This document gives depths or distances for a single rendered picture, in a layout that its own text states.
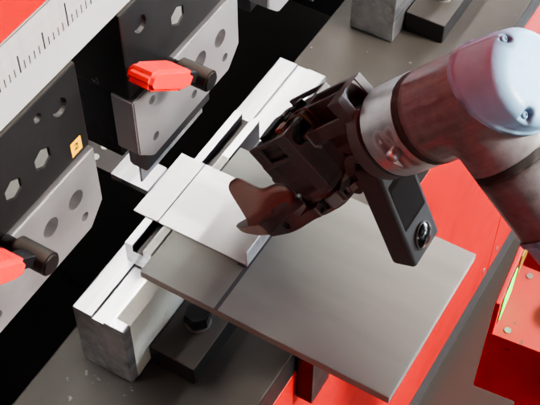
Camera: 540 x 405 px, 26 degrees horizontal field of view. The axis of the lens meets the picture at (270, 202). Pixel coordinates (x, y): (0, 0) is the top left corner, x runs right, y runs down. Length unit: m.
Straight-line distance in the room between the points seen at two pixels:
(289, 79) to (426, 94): 0.48
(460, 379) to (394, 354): 1.16
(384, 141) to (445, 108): 0.07
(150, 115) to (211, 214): 0.23
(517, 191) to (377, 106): 0.13
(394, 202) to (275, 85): 0.37
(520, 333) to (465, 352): 0.90
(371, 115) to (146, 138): 0.18
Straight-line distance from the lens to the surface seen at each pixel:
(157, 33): 0.89
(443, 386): 2.21
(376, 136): 0.89
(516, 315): 1.36
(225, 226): 1.13
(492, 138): 0.83
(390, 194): 0.95
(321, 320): 1.07
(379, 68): 1.45
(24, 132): 0.79
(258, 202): 1.02
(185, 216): 1.14
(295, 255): 1.11
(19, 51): 0.75
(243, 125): 1.23
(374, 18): 1.47
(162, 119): 0.95
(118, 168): 1.18
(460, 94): 0.82
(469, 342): 2.26
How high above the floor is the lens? 1.90
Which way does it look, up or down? 52 degrees down
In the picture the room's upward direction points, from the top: straight up
